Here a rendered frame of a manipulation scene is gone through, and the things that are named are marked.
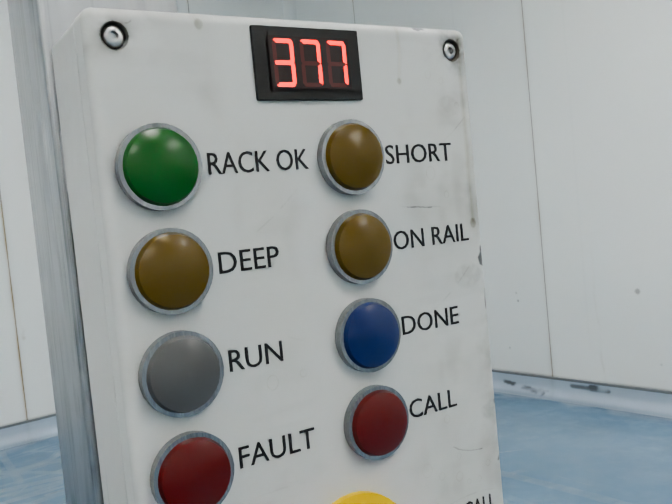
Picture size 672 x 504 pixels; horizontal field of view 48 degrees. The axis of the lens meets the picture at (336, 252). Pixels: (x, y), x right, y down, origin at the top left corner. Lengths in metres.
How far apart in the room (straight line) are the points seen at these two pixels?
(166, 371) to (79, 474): 0.11
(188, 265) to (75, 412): 0.11
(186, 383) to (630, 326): 3.38
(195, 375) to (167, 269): 0.04
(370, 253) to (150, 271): 0.09
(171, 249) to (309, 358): 0.07
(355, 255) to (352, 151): 0.04
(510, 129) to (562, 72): 0.38
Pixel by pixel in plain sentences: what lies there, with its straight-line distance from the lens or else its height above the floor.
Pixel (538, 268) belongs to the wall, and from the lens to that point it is 3.81.
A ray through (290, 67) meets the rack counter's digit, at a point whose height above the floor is 1.05.
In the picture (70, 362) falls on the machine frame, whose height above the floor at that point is 0.95.
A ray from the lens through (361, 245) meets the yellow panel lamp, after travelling 0.30.
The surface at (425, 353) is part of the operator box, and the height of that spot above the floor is 0.93.
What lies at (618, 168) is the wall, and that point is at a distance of 3.54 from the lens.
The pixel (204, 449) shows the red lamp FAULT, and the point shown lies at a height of 0.92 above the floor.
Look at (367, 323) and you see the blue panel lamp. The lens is 0.30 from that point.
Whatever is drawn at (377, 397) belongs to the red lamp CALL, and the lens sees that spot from 0.31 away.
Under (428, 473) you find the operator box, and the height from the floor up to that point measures 0.88.
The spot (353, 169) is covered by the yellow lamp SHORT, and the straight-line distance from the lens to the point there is 0.30.
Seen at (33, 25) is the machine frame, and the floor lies 1.09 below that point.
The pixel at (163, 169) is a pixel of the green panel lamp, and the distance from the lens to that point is 0.26.
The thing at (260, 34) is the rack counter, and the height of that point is 1.07.
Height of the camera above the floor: 1.00
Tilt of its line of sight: 3 degrees down
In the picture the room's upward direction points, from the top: 6 degrees counter-clockwise
